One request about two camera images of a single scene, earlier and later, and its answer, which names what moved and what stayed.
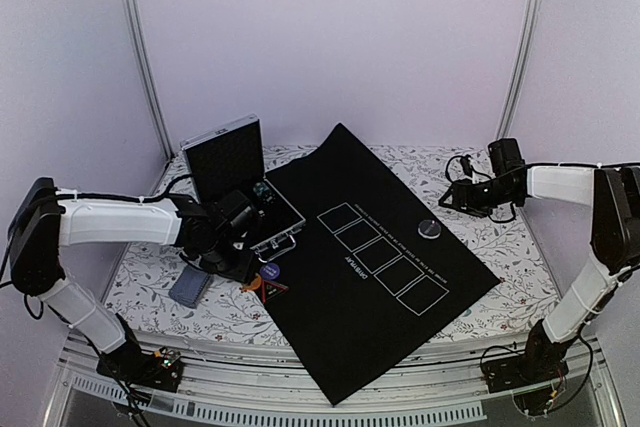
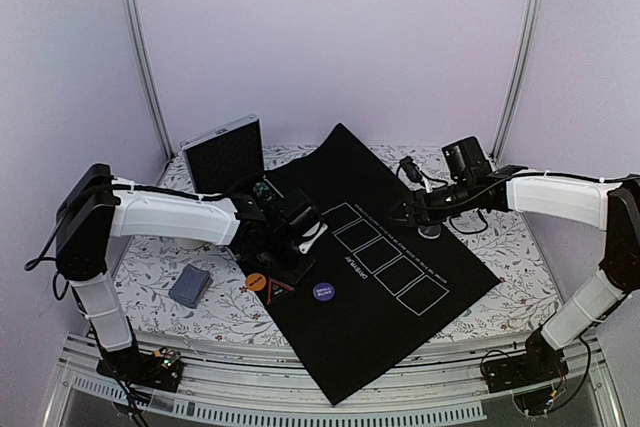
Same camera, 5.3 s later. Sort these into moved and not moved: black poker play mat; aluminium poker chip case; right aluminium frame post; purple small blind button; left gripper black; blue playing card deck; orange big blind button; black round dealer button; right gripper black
Moved: purple small blind button; right gripper black; left gripper black
Not moved: aluminium poker chip case; black poker play mat; black round dealer button; right aluminium frame post; orange big blind button; blue playing card deck
